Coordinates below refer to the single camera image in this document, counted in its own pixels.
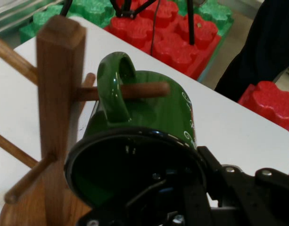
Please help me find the green enamel mug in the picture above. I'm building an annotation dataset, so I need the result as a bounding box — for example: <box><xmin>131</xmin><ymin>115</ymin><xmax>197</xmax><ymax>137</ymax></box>
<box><xmin>64</xmin><ymin>51</ymin><xmax>207</xmax><ymax>213</ymax></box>

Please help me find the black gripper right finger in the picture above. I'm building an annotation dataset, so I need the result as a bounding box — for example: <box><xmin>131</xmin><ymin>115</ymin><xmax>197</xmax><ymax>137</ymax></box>
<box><xmin>197</xmin><ymin>145</ymin><xmax>289</xmax><ymax>226</ymax></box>

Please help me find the black cloth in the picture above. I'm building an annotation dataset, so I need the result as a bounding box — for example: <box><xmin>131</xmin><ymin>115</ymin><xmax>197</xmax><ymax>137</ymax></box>
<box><xmin>214</xmin><ymin>0</ymin><xmax>289</xmax><ymax>103</ymax></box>

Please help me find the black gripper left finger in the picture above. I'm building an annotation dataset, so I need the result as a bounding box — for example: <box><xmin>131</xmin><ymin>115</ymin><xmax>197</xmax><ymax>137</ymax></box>
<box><xmin>77</xmin><ymin>166</ymin><xmax>215</xmax><ymax>226</ymax></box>

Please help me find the black camera tripod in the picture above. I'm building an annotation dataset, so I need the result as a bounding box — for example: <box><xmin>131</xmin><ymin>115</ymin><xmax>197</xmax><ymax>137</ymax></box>
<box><xmin>60</xmin><ymin>0</ymin><xmax>197</xmax><ymax>46</ymax></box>

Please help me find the thin black tripod cable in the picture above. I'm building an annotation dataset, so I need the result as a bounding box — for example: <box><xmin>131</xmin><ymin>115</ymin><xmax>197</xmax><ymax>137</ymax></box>
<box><xmin>149</xmin><ymin>0</ymin><xmax>162</xmax><ymax>57</ymax></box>

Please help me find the wooden mug tree stand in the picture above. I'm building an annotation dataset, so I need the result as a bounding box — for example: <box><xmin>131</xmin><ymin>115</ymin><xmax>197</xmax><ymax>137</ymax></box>
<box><xmin>0</xmin><ymin>15</ymin><xmax>171</xmax><ymax>226</ymax></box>

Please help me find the green foam block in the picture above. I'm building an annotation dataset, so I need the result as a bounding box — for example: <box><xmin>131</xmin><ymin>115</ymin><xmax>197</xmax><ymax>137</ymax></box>
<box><xmin>177</xmin><ymin>0</ymin><xmax>235</xmax><ymax>37</ymax></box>
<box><xmin>18</xmin><ymin>0</ymin><xmax>117</xmax><ymax>46</ymax></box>

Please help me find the large red foam block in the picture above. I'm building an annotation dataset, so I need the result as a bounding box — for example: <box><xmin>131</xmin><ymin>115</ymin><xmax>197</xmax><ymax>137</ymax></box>
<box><xmin>103</xmin><ymin>0</ymin><xmax>223</xmax><ymax>81</ymax></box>

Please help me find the aluminium wall rail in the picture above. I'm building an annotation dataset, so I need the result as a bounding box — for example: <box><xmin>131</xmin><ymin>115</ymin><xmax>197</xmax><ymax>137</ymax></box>
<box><xmin>0</xmin><ymin>0</ymin><xmax>65</xmax><ymax>36</ymax></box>

